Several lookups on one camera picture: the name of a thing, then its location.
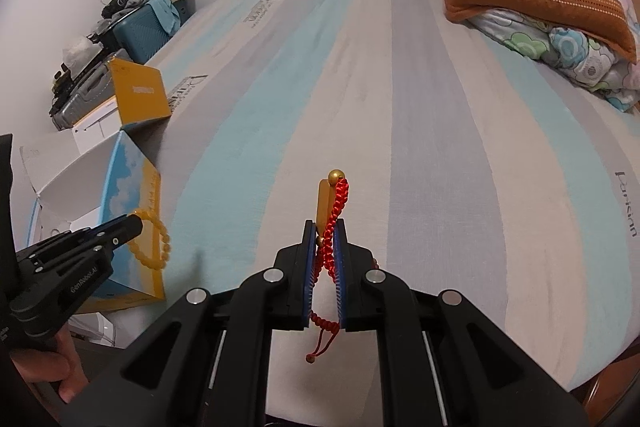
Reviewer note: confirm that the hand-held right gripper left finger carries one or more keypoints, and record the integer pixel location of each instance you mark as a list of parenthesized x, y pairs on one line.
[(310, 272)]

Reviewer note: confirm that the white plastic bag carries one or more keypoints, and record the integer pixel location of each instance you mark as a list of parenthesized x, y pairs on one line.
[(77, 49)]

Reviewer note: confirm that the cardboard box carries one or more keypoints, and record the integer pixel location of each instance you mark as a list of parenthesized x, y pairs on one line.
[(130, 177)]

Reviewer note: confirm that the dark clothes pile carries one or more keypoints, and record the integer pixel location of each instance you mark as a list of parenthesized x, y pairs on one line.
[(120, 2)]

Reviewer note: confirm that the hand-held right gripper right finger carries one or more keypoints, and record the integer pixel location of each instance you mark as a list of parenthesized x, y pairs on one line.
[(342, 272)]

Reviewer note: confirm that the wooden bed frame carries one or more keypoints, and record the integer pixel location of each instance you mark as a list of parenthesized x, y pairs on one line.
[(615, 377)]

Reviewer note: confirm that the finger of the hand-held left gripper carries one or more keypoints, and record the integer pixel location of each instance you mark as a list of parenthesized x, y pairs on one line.
[(100, 229), (122, 237)]

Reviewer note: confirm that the striped mattress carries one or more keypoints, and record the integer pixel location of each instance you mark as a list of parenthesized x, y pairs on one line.
[(400, 107)]

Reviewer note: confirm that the person's left hand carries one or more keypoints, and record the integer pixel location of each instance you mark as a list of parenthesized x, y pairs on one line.
[(40, 367)]

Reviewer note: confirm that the floral quilt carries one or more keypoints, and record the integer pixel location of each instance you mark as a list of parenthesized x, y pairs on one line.
[(575, 52)]

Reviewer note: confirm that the grey suitcase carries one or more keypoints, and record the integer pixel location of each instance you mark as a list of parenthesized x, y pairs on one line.
[(85, 92)]

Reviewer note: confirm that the teal cloth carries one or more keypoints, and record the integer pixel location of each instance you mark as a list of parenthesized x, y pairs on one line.
[(165, 9)]

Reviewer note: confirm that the teal suitcase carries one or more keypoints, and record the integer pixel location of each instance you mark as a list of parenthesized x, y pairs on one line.
[(142, 32)]

